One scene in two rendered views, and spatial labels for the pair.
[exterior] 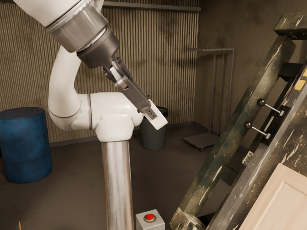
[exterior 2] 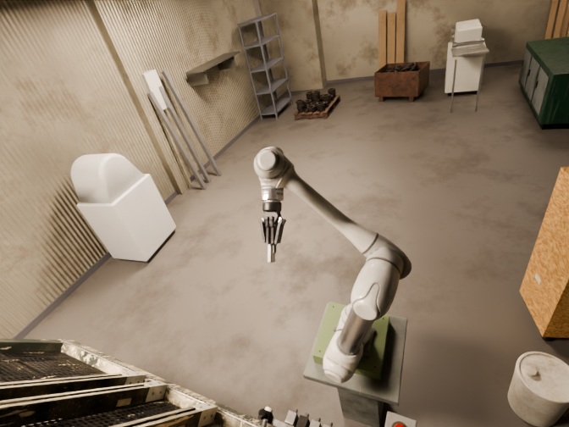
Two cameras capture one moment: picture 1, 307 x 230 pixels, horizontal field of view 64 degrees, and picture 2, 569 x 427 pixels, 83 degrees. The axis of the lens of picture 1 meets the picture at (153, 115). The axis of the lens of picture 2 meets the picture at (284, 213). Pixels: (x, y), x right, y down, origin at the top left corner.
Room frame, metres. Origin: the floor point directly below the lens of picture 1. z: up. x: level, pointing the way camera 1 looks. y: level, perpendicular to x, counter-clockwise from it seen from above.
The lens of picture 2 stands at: (1.34, -0.48, 2.48)
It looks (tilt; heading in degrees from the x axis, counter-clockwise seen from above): 35 degrees down; 144
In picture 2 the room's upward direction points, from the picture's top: 14 degrees counter-clockwise
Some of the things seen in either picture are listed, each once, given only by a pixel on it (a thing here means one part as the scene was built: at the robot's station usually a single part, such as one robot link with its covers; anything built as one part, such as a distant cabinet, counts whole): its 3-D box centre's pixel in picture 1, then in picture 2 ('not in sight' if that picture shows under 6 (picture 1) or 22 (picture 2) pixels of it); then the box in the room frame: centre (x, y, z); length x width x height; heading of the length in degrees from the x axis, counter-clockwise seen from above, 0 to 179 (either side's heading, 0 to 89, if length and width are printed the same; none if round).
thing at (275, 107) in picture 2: not in sight; (268, 69); (-4.84, 4.49, 1.02); 1.04 x 0.44 x 2.04; 115
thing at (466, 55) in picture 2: not in sight; (465, 58); (-1.42, 6.70, 0.60); 2.65 x 0.64 x 1.20; 115
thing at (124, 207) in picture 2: not in sight; (124, 204); (-2.72, 0.07, 0.69); 0.75 x 0.62 x 1.38; 115
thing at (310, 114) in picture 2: not in sight; (317, 101); (-3.86, 4.90, 0.21); 1.16 x 0.82 x 0.42; 115
